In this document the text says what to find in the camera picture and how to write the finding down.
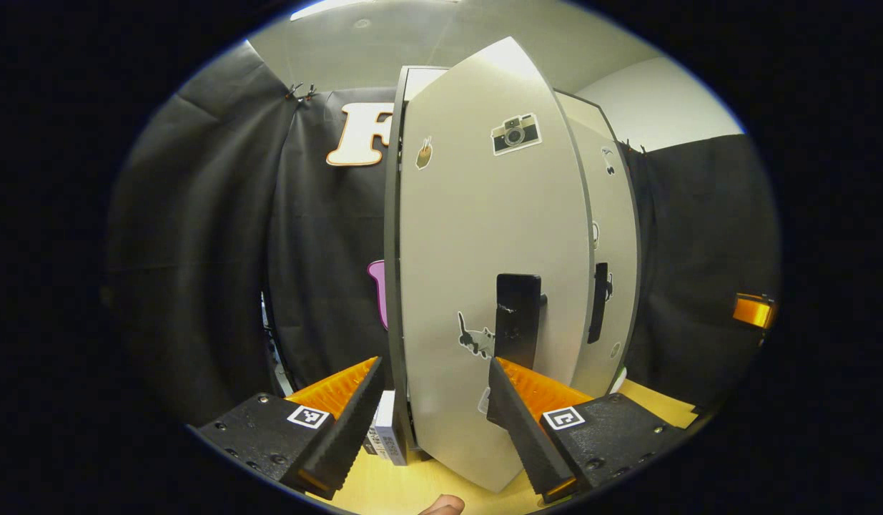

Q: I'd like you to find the black backdrop cloth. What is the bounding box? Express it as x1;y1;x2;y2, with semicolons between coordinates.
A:
613;134;781;423
102;39;399;430

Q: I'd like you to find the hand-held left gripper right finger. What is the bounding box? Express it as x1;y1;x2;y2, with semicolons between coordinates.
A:
486;357;689;504

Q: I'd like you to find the small white box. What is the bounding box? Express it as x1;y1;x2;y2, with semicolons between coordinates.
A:
361;390;410;467

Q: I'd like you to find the black door handle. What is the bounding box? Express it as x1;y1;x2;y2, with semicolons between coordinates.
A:
494;273;548;370
587;262;611;345

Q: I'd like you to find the ceiling light panel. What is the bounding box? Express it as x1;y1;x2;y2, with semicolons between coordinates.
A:
290;0;385;21

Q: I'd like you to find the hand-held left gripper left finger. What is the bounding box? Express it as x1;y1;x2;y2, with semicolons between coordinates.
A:
197;356;386;500

